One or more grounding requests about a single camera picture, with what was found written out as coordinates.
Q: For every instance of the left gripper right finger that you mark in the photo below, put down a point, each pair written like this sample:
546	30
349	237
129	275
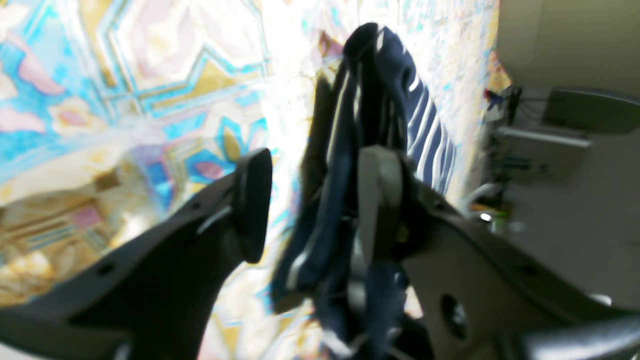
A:
481	297

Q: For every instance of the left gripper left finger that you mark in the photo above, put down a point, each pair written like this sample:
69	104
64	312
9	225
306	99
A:
150	299

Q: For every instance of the navy white striped T-shirt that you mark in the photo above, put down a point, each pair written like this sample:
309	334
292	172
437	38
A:
379	134

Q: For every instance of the patterned pastel tablecloth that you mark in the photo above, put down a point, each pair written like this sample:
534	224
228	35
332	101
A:
115	112

